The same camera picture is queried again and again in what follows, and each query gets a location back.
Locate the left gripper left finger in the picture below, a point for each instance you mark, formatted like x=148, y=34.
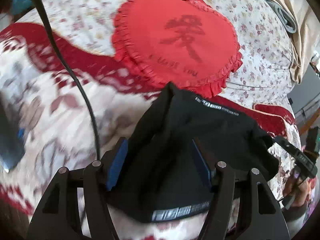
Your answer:
x=57, y=214

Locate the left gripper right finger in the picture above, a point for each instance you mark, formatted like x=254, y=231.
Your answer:
x=242, y=206

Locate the black pants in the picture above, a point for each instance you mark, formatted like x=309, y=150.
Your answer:
x=159, y=180

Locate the person's right hand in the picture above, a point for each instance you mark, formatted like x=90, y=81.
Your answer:
x=298, y=188

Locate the black smartphone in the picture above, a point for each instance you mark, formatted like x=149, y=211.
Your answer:
x=12, y=142

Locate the beige curtain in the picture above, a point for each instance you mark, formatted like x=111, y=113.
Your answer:
x=306, y=37

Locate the grey folded cloth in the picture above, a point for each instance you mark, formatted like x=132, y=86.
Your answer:
x=286, y=19

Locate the red heart ruffled pillow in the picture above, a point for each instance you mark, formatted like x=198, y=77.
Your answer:
x=185, y=42

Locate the floral white quilt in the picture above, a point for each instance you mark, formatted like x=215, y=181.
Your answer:
x=264, y=76

